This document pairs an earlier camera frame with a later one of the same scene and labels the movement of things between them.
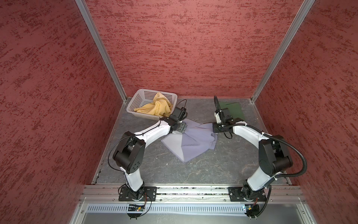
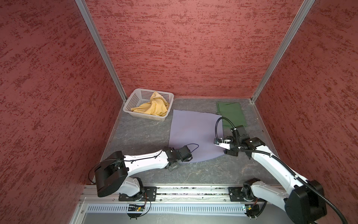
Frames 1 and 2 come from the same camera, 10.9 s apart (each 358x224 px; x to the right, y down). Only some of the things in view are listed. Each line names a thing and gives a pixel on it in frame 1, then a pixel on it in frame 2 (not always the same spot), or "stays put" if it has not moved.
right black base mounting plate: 235,193 stays put
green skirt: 234,108 stays put
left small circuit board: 135,207 stays put
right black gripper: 215,129 → 230,152
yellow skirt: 160,106 stays put
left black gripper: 182,127 → 170,169
